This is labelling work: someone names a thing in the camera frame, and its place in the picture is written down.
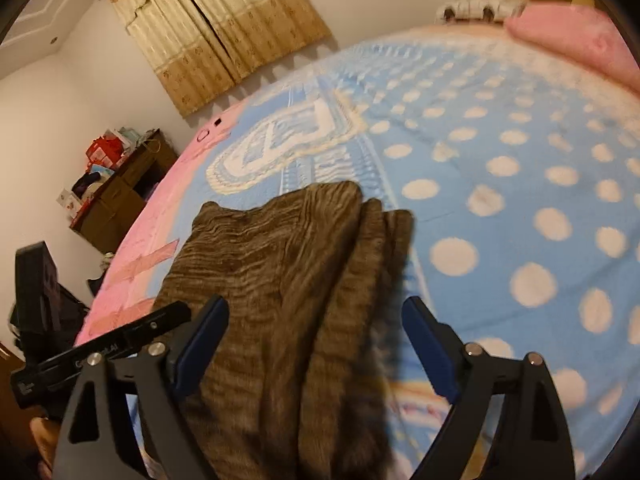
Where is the brown wooden desk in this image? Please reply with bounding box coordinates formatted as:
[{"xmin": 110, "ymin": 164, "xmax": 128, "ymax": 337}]
[{"xmin": 69, "ymin": 129, "xmax": 179, "ymax": 256}]

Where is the pink pillow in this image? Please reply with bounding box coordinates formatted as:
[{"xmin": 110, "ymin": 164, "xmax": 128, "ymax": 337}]
[{"xmin": 504, "ymin": 2, "xmax": 640, "ymax": 97}]

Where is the red box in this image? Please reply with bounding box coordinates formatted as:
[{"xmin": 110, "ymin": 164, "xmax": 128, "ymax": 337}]
[{"xmin": 85, "ymin": 135, "xmax": 125, "ymax": 170}]

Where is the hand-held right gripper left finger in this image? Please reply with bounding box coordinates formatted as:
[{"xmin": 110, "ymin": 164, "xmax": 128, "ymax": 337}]
[{"xmin": 52, "ymin": 294, "xmax": 231, "ymax": 480}]

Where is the brown knitted sweater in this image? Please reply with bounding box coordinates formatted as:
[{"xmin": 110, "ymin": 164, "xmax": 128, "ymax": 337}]
[{"xmin": 149, "ymin": 180, "xmax": 417, "ymax": 480}]

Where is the person's left hand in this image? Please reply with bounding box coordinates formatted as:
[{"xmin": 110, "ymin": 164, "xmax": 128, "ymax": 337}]
[{"xmin": 29, "ymin": 417, "xmax": 63, "ymax": 466}]

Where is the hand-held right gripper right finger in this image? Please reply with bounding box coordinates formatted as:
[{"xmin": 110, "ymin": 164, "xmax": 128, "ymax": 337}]
[{"xmin": 401, "ymin": 296, "xmax": 577, "ymax": 480}]

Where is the beige patterned curtain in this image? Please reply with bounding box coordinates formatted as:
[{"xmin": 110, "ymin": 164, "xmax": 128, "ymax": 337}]
[{"xmin": 100, "ymin": 0, "xmax": 332, "ymax": 118}]

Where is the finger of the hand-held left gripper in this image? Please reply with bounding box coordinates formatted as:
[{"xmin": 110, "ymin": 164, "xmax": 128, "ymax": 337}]
[{"xmin": 131, "ymin": 301, "xmax": 193, "ymax": 347}]

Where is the black bag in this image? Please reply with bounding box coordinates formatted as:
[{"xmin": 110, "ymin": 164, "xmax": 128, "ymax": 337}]
[{"xmin": 71, "ymin": 171, "xmax": 102, "ymax": 197}]

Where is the pink and blue printed blanket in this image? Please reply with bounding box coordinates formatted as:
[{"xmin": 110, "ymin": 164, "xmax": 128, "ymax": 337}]
[{"xmin": 74, "ymin": 2, "xmax": 640, "ymax": 480}]

